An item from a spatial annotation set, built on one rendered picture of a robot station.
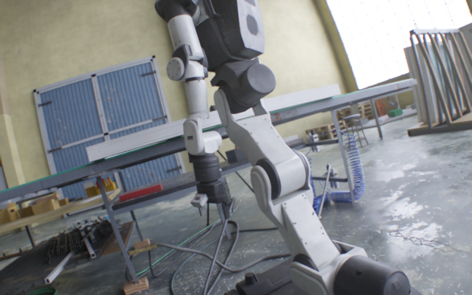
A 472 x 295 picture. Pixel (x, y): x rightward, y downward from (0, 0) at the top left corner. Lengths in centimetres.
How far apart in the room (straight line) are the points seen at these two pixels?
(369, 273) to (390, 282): 6
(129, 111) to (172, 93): 141
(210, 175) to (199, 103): 23
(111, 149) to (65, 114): 715
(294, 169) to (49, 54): 889
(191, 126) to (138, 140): 49
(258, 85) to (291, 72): 880
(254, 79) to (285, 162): 28
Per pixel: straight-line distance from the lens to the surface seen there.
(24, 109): 908
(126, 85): 817
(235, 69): 91
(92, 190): 264
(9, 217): 274
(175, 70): 87
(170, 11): 97
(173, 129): 127
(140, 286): 183
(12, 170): 865
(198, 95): 85
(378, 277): 72
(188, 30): 91
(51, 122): 853
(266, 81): 88
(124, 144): 127
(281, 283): 108
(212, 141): 87
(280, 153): 88
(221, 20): 101
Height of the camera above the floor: 77
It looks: 2 degrees down
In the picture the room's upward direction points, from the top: 16 degrees counter-clockwise
